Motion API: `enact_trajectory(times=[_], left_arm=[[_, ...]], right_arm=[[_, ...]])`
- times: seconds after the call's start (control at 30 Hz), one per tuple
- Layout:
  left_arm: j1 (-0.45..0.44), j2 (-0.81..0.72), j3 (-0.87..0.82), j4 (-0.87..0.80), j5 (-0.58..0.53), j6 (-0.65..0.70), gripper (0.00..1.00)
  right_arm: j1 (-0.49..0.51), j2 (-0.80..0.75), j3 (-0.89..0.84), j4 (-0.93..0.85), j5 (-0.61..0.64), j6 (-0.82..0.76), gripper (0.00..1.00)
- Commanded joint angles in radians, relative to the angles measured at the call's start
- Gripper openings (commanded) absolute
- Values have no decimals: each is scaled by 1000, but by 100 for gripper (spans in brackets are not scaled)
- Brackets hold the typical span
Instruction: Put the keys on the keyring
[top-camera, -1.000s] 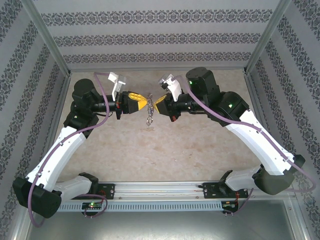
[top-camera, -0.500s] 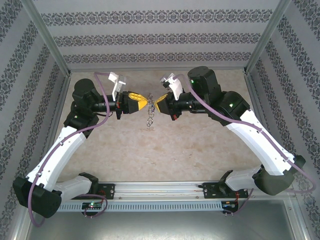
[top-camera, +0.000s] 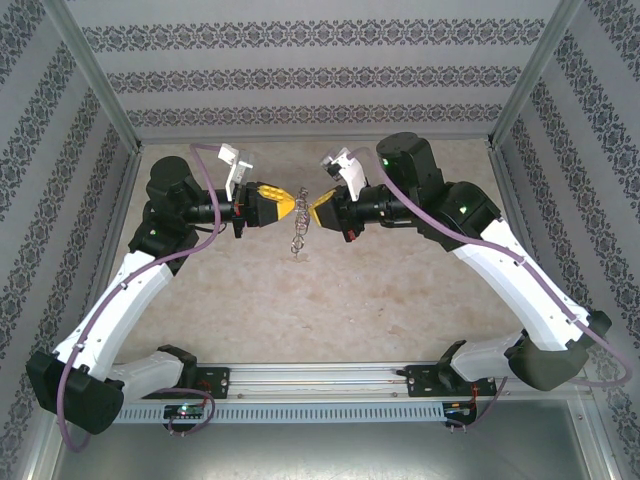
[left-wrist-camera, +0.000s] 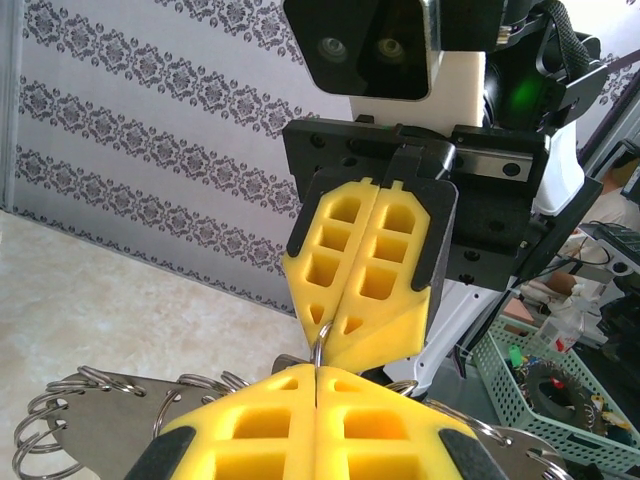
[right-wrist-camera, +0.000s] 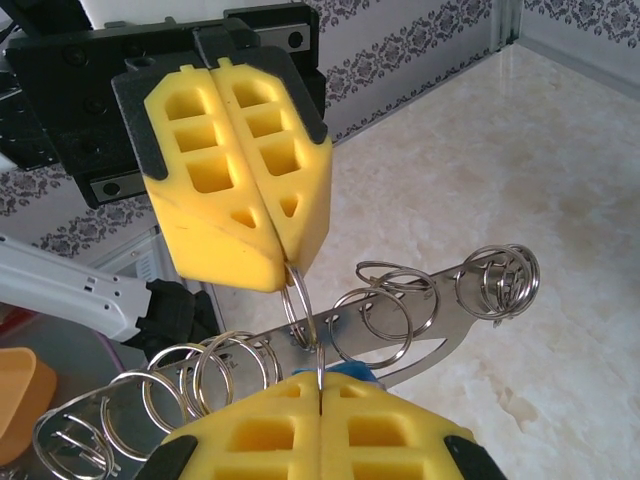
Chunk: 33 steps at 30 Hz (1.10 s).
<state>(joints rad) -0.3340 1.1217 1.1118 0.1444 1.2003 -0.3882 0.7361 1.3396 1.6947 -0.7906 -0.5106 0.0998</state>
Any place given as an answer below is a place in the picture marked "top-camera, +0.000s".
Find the aluminium frame side rail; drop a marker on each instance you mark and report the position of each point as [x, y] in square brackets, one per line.
[506, 172]
[125, 175]

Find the small green circuit board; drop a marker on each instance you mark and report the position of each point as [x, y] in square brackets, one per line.
[460, 411]
[185, 411]

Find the grey metal base panel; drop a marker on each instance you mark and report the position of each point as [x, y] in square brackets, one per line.
[320, 455]

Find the aluminium frame back rail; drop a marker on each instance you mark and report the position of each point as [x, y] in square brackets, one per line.
[300, 137]

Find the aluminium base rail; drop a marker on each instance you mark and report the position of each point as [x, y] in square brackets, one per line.
[320, 380]

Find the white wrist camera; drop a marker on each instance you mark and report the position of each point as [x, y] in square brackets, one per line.
[237, 165]
[352, 172]

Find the aluminium frame post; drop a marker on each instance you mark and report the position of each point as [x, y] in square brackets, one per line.
[540, 60]
[86, 60]

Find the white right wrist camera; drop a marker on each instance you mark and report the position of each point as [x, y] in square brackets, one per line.
[352, 172]

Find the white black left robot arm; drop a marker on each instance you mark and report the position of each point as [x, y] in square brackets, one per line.
[115, 305]

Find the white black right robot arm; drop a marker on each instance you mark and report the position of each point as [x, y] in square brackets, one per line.
[515, 280]

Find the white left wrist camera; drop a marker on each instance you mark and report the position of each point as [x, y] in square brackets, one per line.
[237, 165]

